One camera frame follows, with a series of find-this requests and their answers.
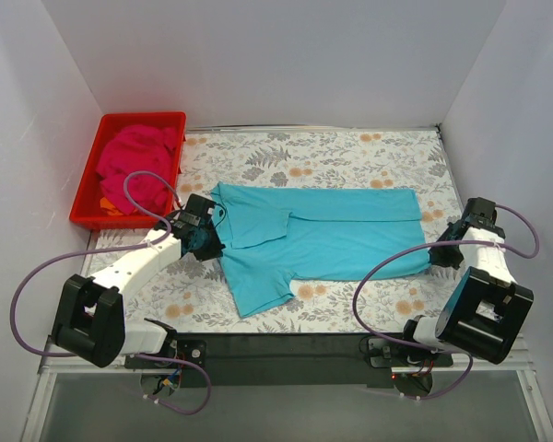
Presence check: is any orange cloth in bin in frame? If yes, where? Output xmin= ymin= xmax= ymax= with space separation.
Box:
xmin=100 ymin=197 xmax=124 ymax=216

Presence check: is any turquoise t shirt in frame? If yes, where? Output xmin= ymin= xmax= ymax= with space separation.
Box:
xmin=211 ymin=182 xmax=425 ymax=318

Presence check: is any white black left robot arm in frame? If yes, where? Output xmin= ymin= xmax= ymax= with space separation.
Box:
xmin=51 ymin=194 xmax=224 ymax=368

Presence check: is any magenta t shirt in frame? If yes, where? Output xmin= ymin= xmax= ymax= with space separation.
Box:
xmin=96 ymin=124 xmax=178 ymax=215

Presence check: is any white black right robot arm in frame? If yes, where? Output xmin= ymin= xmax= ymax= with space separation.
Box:
xmin=398 ymin=197 xmax=534 ymax=366

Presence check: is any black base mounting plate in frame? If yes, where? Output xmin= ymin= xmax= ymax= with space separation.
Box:
xmin=124 ymin=331 xmax=462 ymax=389

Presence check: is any floral patterned table mat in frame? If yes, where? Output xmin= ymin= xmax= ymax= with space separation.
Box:
xmin=72 ymin=131 xmax=499 ymax=334

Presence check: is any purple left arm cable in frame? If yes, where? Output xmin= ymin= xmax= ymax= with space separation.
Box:
xmin=9 ymin=170 xmax=213 ymax=415

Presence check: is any aluminium frame rail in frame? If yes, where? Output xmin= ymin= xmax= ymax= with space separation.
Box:
xmin=23 ymin=334 xmax=553 ymax=441

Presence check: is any red plastic bin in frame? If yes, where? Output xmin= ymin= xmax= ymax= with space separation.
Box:
xmin=69 ymin=111 xmax=186 ymax=230

